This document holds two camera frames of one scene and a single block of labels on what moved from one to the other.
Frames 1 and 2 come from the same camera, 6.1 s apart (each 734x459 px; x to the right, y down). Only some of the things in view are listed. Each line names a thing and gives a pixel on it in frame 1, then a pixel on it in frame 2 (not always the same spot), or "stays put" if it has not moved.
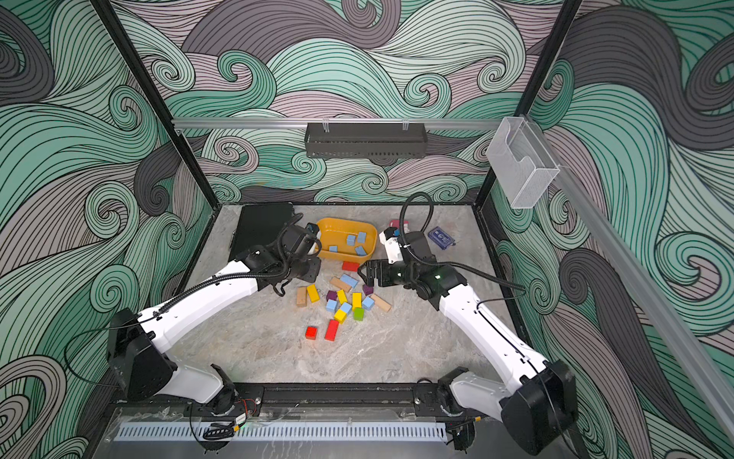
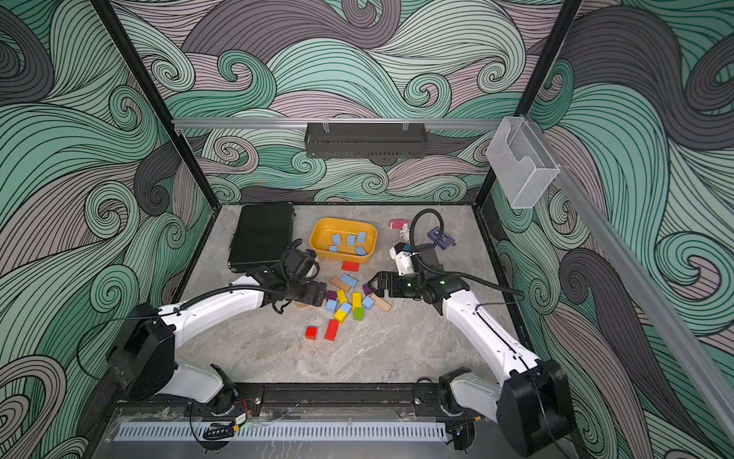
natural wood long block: (380, 302) stays put
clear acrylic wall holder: (522, 163) stays put
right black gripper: (385, 279) to (383, 277)
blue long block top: (349, 280) stays put
